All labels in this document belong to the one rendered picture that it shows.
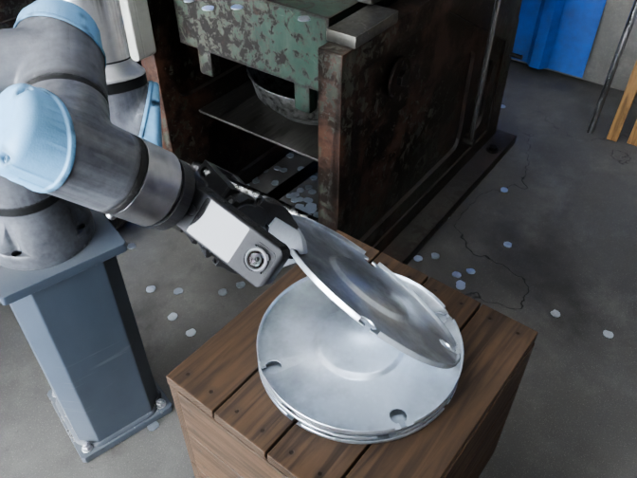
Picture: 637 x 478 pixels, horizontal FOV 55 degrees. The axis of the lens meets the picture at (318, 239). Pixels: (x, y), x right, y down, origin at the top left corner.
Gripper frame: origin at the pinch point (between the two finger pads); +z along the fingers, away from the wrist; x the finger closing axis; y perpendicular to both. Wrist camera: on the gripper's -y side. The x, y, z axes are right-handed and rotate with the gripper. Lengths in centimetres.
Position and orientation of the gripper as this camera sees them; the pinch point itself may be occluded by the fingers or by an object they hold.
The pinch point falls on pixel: (300, 255)
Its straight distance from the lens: 72.0
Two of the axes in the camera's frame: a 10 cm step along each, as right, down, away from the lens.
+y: -5.5, -5.6, 6.2
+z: 5.9, 2.7, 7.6
